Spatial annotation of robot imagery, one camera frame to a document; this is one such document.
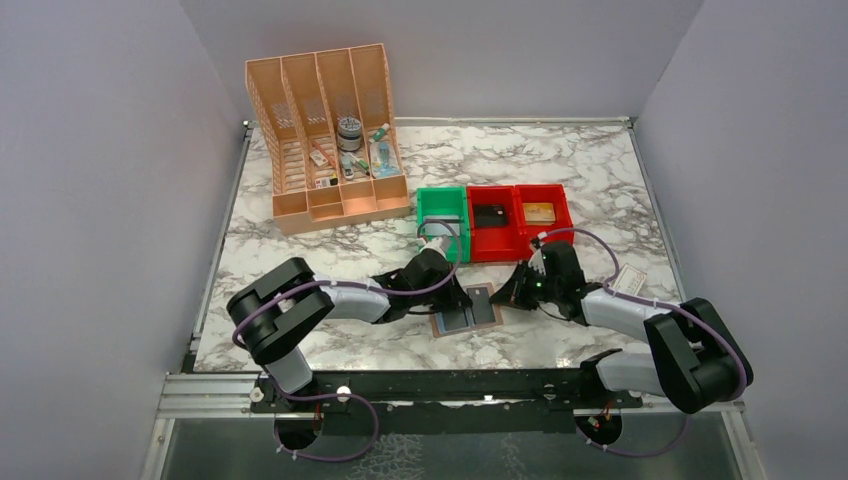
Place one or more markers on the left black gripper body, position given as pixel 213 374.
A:
pixel 454 299

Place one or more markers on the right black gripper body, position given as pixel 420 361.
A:
pixel 521 291

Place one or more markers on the black VIP credit card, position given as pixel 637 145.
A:
pixel 481 312

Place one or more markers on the green plastic bin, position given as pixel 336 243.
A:
pixel 449 207

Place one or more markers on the red plastic double bin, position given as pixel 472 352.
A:
pixel 513 242

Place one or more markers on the orange plastic file organizer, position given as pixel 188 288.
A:
pixel 298 100

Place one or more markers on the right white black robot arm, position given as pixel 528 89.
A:
pixel 693 360

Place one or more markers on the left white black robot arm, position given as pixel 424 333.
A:
pixel 276 312

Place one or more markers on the grey card in green bin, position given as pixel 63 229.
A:
pixel 442 225

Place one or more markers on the gold card box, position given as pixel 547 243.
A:
pixel 541 213

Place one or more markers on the small red white box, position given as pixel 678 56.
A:
pixel 629 281

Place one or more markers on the black wallet in bin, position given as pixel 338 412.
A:
pixel 489 216

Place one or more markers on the blue packaged item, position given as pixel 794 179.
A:
pixel 383 160

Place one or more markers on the green marker pen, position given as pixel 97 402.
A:
pixel 361 165

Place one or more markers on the green white glue tube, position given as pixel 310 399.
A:
pixel 380 133

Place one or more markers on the small round tin can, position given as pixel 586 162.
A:
pixel 349 133

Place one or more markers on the red white small packet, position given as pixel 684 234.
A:
pixel 322 159

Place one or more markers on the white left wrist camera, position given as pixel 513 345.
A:
pixel 436 248

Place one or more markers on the black metal base rail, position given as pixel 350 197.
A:
pixel 329 392

